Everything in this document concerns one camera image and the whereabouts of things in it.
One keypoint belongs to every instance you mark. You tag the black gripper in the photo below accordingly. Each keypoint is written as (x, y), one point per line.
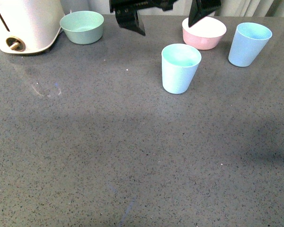
(128, 17)

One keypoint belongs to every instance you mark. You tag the light blue cup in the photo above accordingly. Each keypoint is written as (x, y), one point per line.
(179, 65)
(248, 41)

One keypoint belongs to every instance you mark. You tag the pink bowl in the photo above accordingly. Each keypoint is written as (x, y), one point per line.
(205, 34)

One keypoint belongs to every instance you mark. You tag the green bowl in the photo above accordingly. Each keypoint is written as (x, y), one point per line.
(83, 27)

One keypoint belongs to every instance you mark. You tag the cream white toaster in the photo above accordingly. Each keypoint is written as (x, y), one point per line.
(29, 26)

